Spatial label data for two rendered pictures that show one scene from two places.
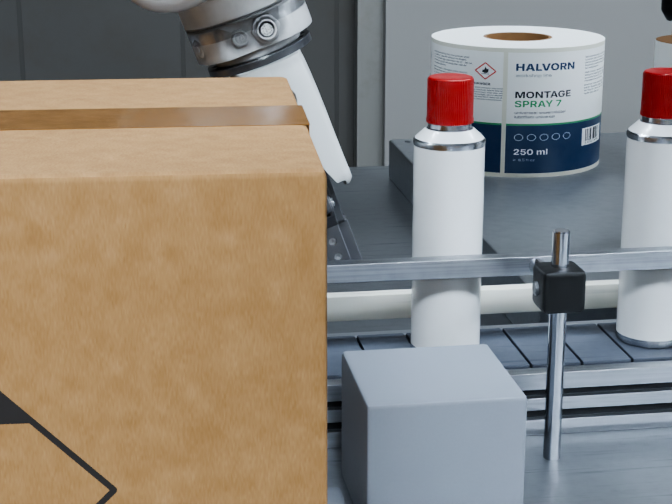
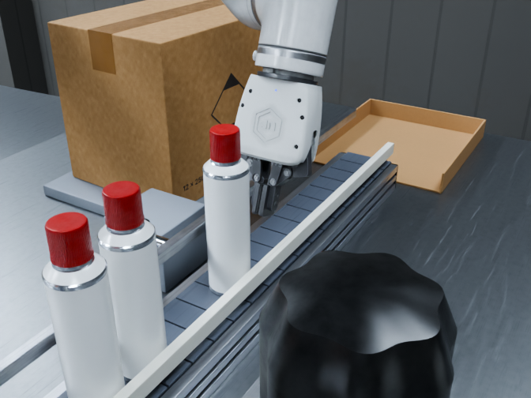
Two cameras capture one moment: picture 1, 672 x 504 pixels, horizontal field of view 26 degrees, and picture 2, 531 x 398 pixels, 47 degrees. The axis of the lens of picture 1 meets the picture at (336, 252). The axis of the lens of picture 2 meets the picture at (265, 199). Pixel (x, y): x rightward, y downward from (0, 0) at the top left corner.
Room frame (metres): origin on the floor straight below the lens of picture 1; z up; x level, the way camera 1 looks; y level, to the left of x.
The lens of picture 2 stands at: (1.45, -0.52, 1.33)
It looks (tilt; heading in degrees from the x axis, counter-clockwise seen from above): 28 degrees down; 130
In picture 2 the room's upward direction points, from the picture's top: straight up
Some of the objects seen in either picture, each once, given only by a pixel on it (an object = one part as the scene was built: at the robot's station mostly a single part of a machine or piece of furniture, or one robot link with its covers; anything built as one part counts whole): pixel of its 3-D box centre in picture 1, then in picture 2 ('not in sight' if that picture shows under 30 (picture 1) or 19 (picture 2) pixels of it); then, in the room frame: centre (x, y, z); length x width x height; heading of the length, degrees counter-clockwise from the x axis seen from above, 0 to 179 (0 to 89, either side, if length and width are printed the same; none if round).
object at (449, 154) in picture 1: (447, 216); (227, 212); (1.03, -0.08, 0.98); 0.05 x 0.05 x 0.20
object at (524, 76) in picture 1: (515, 98); not in sight; (1.70, -0.21, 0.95); 0.20 x 0.20 x 0.14
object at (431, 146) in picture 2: not in sight; (401, 140); (0.93, 0.53, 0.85); 0.30 x 0.26 x 0.04; 99
